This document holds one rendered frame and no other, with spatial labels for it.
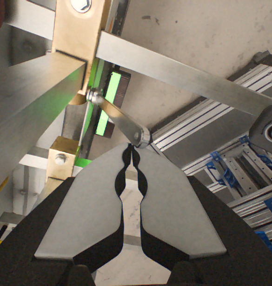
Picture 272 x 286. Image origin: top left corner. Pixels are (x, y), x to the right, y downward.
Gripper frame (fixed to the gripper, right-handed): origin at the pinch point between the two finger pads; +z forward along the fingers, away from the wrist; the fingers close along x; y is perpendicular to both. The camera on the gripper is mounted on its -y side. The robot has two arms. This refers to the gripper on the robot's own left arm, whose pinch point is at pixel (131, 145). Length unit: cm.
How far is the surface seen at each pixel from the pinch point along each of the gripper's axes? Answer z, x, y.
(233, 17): 100, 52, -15
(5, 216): 22, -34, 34
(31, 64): 5.7, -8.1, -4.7
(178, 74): 14.6, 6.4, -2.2
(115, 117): 4.3, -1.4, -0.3
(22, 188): 41, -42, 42
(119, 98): 30.8, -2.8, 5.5
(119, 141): 103, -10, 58
